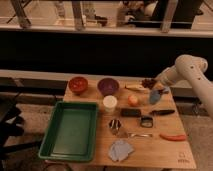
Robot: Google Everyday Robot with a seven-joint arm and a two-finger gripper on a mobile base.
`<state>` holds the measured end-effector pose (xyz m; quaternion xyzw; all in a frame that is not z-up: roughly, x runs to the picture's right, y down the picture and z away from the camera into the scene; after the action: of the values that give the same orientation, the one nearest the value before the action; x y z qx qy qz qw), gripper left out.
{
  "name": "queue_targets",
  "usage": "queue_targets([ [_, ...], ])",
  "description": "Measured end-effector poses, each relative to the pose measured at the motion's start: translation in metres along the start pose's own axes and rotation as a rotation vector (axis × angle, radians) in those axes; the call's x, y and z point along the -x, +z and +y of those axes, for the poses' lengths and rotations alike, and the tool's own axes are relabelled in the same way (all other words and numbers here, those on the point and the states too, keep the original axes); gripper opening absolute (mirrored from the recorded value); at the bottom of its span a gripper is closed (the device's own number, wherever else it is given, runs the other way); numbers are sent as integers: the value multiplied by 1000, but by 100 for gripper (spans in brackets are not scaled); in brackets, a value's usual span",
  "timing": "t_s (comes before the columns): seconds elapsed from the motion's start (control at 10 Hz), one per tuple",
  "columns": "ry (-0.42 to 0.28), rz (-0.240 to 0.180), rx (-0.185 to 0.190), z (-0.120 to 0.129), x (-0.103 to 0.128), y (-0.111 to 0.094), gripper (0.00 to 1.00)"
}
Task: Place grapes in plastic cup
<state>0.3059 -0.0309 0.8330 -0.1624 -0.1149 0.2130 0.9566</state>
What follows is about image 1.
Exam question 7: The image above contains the dark grape bunch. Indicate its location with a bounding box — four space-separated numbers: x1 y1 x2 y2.
142 79 156 89

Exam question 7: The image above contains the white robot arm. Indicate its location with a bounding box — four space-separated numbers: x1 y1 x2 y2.
156 55 213 119

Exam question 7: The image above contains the white plastic cup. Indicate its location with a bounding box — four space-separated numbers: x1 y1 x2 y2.
103 95 117 112

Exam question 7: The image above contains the metal cup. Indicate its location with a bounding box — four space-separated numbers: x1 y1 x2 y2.
109 119 121 135

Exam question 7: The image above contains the banana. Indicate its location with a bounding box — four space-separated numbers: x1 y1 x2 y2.
125 84 146 91

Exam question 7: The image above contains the apple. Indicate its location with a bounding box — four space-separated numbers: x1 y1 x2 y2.
128 95 139 107

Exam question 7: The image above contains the small black box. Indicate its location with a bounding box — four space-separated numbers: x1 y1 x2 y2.
140 116 153 128

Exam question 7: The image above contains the black rectangular block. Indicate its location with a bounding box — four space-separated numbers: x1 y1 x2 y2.
121 108 141 117

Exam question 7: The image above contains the red chili pepper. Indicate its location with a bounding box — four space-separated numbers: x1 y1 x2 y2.
159 134 187 141

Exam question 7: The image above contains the purple bowl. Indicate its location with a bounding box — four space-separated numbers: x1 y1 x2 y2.
97 78 119 96

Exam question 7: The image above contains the blue cloth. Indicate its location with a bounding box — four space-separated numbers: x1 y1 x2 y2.
108 139 134 162

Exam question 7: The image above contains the red bowl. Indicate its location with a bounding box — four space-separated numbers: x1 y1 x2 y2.
68 77 88 94

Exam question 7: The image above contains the green plastic tray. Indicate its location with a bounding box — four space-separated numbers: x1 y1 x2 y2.
39 101 98 162

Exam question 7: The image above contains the black chair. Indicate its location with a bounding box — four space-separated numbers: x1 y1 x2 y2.
0 99 41 171

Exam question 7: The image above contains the black handled knife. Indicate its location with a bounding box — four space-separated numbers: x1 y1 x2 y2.
149 109 175 116

